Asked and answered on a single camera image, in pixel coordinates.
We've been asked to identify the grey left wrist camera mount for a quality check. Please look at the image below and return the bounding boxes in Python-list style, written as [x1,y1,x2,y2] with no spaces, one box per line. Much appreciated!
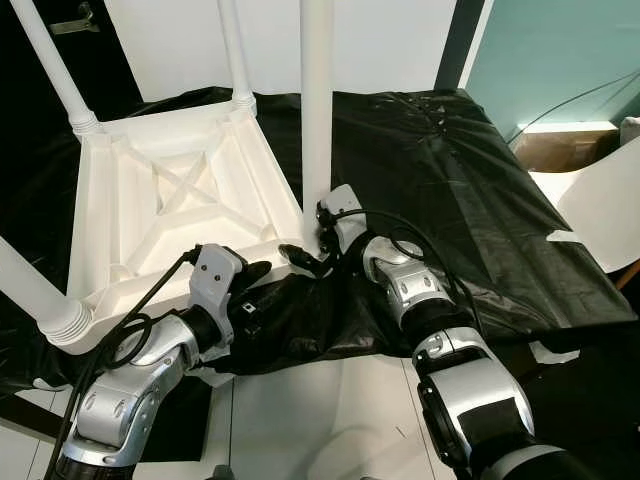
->
[192,243,249,323]

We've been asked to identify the black plastic sheet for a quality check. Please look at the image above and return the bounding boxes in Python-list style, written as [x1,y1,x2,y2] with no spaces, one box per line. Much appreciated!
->
[0,88,640,396]

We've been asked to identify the black door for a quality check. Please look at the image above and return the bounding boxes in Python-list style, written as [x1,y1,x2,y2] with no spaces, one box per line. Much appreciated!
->
[0,0,143,241]

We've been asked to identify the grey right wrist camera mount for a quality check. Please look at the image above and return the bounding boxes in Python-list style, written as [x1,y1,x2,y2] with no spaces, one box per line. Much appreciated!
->
[323,185,365,251]

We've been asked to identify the thin black wall cable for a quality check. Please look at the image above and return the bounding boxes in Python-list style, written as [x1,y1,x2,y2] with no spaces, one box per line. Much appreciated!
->
[510,70,640,141]

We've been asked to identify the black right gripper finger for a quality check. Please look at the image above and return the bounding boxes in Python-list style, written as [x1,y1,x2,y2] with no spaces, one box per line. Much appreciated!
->
[278,243,324,274]

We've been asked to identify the brown cardboard box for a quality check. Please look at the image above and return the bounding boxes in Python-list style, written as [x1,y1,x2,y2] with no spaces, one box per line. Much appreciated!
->
[510,130,621,173]

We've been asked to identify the white plastic table leg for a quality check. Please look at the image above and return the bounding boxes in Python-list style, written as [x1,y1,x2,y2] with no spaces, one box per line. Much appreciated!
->
[0,235,96,348]
[300,0,336,217]
[218,0,258,109]
[10,0,103,137]

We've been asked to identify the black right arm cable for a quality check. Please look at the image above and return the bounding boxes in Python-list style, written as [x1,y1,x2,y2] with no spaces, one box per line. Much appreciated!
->
[335,208,511,321]

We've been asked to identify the white plastic table top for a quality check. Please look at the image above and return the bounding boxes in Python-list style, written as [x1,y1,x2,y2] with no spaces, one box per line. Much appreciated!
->
[72,100,307,353]

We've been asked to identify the metal door handle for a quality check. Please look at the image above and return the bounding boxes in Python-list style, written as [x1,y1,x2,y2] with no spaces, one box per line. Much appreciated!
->
[52,2,102,35]

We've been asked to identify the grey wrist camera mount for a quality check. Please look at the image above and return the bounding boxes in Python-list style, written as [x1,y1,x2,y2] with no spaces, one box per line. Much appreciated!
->
[323,185,365,251]
[192,243,249,323]

